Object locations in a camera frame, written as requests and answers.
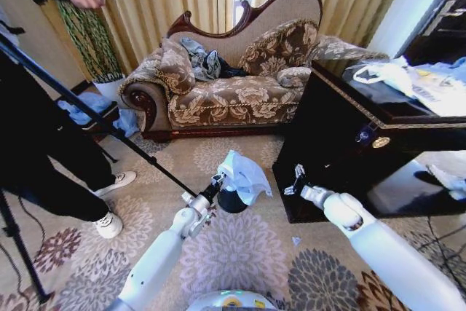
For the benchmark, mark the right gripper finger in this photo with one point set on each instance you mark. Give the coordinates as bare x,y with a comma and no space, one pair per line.
299,172
289,190

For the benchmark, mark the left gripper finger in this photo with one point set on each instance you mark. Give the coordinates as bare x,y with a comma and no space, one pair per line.
217,178

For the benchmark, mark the white plastic garbage bag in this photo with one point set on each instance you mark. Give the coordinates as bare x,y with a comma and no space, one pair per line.
247,174

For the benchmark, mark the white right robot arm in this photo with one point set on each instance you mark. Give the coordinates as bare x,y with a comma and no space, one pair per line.
367,238

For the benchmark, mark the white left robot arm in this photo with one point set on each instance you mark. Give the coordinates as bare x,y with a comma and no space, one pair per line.
160,249

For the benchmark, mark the small black trash bin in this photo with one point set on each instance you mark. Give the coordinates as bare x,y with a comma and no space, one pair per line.
230,202

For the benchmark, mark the white crumpled plastic bag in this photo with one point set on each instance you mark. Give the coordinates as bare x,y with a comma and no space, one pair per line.
449,180

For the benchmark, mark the small white paper scrap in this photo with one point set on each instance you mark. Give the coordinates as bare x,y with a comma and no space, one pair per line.
296,240

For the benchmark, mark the dark glossy wooden cabinet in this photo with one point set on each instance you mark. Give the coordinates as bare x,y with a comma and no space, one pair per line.
349,150

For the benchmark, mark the floral patterned rug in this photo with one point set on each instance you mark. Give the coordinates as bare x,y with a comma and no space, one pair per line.
236,252

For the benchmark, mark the round brass cabinet knob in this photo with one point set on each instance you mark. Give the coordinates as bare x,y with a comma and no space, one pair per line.
380,142

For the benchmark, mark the floral brown chaise sofa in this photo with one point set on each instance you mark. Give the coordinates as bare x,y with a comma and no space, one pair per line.
233,92

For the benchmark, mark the person's white shoe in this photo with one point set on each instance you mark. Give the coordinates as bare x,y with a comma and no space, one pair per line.
118,181
109,224

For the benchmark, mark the floral bolster cushion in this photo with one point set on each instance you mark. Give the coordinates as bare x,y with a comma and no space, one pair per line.
293,76

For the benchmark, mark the pale blue cloth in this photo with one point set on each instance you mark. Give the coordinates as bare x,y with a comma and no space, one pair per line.
84,104
128,121

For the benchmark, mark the black crumpled cloth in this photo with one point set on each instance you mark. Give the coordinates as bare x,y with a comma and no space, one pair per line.
231,69

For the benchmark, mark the white robot front shell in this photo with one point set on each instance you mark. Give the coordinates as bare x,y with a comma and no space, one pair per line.
229,301

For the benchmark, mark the floral square cushion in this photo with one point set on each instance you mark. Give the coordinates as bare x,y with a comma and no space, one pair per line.
279,49
175,68

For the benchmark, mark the black tripod pole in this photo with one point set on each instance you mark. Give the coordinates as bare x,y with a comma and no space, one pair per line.
109,127

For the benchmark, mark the grey crumpled clothes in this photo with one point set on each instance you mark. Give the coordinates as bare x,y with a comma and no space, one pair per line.
200,57

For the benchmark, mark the white plant pot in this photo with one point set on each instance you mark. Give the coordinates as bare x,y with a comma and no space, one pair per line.
108,89

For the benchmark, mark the white printed plastic bags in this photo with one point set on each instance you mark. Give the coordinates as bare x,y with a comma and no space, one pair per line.
415,79

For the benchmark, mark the person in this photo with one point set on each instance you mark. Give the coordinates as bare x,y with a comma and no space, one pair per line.
40,125

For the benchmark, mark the beige pleated curtain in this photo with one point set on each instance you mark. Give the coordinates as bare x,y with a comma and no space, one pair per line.
164,1

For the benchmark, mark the green snake plant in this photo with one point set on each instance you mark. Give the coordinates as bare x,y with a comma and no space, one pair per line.
91,41

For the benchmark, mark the black tripod leg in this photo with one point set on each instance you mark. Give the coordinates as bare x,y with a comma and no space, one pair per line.
22,249

